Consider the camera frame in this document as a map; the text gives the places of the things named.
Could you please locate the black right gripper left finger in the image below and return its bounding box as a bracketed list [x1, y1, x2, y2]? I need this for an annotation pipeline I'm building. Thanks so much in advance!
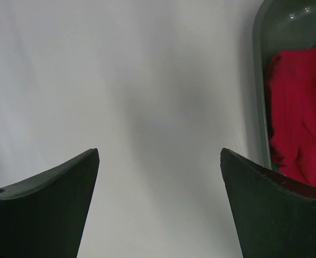
[0, 148, 99, 257]

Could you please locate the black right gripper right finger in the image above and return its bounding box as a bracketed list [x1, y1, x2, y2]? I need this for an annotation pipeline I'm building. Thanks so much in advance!
[220, 148, 316, 258]

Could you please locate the red t shirt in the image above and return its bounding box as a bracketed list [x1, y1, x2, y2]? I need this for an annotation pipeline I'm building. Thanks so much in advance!
[266, 45, 316, 187]

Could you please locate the dark green plastic tray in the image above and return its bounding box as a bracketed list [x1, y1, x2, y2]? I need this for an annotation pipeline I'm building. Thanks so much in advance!
[252, 0, 316, 171]

